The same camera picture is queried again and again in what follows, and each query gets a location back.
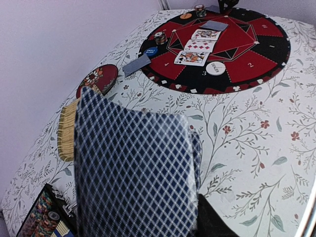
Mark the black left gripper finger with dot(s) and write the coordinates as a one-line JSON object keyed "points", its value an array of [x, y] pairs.
{"points": [[209, 223]]}

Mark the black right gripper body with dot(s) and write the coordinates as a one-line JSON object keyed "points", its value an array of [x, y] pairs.
{"points": [[225, 5]]}

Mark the face up queen card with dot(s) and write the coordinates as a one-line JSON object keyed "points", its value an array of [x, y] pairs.
{"points": [[202, 34]]}

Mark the orange big blind button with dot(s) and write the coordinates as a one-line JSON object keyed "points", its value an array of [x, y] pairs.
{"points": [[185, 16]]}

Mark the face up diamonds card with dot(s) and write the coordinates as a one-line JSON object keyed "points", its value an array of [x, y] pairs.
{"points": [[194, 45]]}

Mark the face up king card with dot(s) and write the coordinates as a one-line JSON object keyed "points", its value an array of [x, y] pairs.
{"points": [[188, 58]]}

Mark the white dealer button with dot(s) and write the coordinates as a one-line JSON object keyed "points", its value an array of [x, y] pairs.
{"points": [[215, 68]]}

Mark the red white poker chip stack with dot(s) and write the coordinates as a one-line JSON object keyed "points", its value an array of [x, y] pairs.
{"points": [[160, 38]]}

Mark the blue small blind button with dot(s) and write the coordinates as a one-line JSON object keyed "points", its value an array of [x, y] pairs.
{"points": [[152, 51]]}

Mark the dealt card face down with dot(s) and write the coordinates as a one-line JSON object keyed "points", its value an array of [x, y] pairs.
{"points": [[213, 8], [135, 65]]}

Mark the woven bamboo tray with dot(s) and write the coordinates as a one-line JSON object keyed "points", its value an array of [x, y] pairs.
{"points": [[65, 133]]}

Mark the blue texas holdem card deck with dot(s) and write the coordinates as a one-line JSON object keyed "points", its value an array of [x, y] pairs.
{"points": [[62, 230]]}

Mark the round red black poker mat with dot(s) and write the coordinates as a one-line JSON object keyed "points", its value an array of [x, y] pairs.
{"points": [[254, 49]]}

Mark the red floral round plate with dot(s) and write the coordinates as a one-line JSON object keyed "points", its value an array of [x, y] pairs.
{"points": [[103, 78]]}

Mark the black poker set case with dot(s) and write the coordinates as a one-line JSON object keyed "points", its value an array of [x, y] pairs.
{"points": [[47, 211]]}

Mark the aluminium frame post right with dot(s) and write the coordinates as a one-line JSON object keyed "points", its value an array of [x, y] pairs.
{"points": [[164, 4]]}

